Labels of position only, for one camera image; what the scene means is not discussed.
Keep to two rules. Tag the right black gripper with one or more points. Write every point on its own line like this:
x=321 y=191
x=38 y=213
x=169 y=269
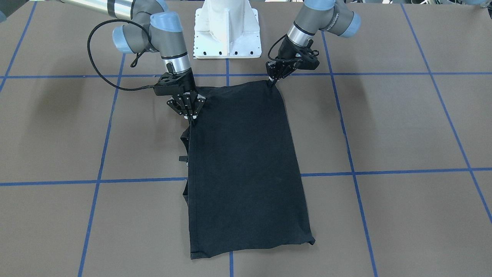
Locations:
x=187 y=83

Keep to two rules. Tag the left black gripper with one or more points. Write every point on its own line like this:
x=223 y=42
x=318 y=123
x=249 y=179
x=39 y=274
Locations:
x=286 y=52

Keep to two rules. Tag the black graphic t-shirt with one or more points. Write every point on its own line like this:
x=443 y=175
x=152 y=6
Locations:
x=244 y=188

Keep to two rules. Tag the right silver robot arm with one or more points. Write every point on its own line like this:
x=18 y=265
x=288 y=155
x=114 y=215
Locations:
x=150 y=27

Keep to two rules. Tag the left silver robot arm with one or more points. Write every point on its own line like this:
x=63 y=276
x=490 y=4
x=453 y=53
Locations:
x=332 y=16

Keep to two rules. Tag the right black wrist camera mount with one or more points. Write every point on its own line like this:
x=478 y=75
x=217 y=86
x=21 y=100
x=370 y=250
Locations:
x=169 y=84

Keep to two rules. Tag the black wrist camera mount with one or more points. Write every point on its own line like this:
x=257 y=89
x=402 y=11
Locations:
x=308 y=59
x=169 y=84

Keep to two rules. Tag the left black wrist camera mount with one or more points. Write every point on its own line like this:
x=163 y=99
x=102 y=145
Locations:
x=308 y=59

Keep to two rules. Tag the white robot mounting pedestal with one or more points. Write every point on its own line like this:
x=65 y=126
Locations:
x=226 y=29

